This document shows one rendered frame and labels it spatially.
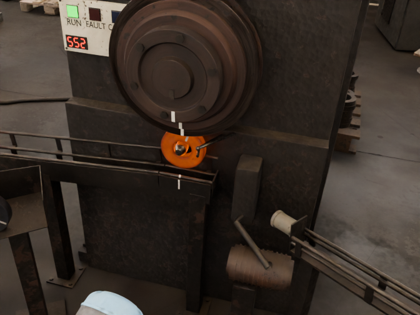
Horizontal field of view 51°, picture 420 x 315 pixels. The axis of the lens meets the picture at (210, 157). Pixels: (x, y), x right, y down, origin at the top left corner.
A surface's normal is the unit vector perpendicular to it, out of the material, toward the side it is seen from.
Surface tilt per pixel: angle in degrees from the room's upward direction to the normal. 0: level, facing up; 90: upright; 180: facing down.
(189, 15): 29
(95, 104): 0
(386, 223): 0
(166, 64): 90
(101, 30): 90
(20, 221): 5
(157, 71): 90
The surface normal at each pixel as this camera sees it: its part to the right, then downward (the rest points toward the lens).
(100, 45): -0.26, 0.52
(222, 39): 0.55, -0.15
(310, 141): 0.05, -0.83
